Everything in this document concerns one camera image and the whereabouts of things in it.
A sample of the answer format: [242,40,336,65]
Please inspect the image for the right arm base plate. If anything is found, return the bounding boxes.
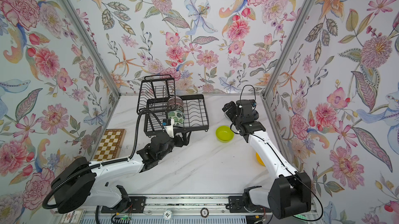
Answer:
[225,196,271,214]

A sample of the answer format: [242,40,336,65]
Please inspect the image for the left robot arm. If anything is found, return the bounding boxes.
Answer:
[42,133,191,214]

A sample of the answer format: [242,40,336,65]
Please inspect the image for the wooden chessboard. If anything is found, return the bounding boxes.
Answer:
[93,128,126,161]

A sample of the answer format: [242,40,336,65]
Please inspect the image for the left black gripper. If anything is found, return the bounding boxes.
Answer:
[157,129,193,162]

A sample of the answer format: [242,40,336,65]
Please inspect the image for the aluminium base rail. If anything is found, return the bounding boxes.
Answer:
[49,193,322,224]

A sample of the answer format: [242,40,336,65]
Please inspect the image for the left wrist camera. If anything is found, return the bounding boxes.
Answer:
[163,119,174,138]

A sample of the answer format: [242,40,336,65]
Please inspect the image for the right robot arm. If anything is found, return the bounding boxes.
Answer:
[222,99,312,219]

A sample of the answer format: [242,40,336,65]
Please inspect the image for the black wire dish rack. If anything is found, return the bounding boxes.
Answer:
[137,74,209,137]

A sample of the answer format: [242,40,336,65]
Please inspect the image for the lime green bowl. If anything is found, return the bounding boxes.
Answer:
[216,125,234,143]

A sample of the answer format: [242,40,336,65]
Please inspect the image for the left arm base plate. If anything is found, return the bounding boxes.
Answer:
[100,196,146,214]

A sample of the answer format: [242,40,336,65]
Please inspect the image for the yellow bowl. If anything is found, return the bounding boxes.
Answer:
[256,153,265,166]

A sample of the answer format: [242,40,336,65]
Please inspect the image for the left black corrugated cable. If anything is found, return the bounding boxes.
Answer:
[42,108,166,209]

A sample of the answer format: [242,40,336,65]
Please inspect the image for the pink striped bowl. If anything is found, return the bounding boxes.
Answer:
[167,96,184,107]

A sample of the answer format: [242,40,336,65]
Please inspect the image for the green leaf pattern bowl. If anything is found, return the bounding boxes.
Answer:
[168,110,186,126]

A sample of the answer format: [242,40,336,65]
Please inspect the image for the black white patterned bowl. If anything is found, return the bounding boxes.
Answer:
[171,105,185,113]

